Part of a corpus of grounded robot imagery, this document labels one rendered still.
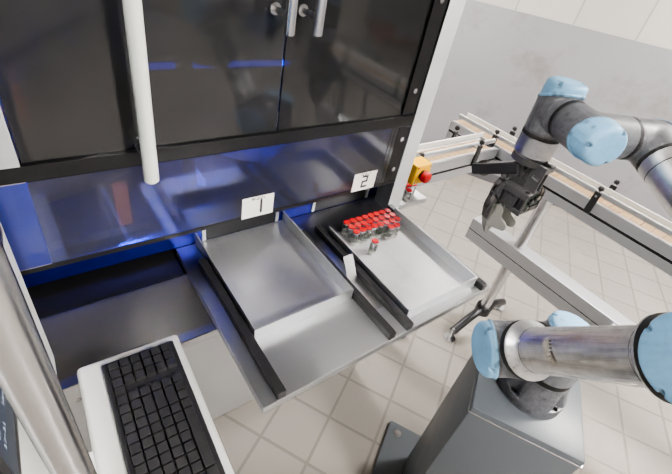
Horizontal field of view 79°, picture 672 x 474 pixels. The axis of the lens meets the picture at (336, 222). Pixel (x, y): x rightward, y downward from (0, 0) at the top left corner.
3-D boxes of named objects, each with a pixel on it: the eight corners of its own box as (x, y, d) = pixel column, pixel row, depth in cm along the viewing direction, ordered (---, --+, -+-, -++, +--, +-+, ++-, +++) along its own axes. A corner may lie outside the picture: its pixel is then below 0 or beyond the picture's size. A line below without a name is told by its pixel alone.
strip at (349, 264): (338, 273, 106) (342, 256, 103) (347, 269, 108) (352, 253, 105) (372, 310, 98) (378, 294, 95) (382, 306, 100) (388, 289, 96)
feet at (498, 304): (439, 334, 211) (448, 316, 203) (496, 301, 238) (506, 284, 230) (450, 346, 206) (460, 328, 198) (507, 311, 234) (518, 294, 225)
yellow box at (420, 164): (396, 174, 138) (402, 156, 134) (411, 171, 142) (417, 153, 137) (412, 186, 133) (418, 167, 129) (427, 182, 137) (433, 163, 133)
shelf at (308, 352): (175, 254, 104) (175, 248, 103) (379, 198, 143) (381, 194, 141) (262, 413, 76) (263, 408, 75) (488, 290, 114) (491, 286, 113)
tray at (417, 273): (327, 236, 118) (329, 226, 116) (392, 216, 132) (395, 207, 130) (405, 320, 98) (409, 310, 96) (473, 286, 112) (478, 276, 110)
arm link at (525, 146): (514, 129, 81) (536, 125, 86) (504, 150, 84) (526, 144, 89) (547, 147, 77) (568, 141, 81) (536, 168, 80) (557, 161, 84)
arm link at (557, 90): (564, 86, 70) (539, 70, 77) (535, 144, 77) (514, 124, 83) (603, 92, 72) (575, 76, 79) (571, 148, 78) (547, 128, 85)
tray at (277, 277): (195, 243, 106) (194, 233, 104) (282, 220, 120) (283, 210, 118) (254, 340, 86) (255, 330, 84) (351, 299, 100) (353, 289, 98)
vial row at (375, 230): (348, 242, 117) (351, 229, 114) (393, 227, 127) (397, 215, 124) (352, 246, 116) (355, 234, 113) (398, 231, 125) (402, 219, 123)
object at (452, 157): (379, 200, 145) (390, 161, 136) (353, 178, 154) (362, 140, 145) (493, 168, 183) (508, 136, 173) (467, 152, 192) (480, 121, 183)
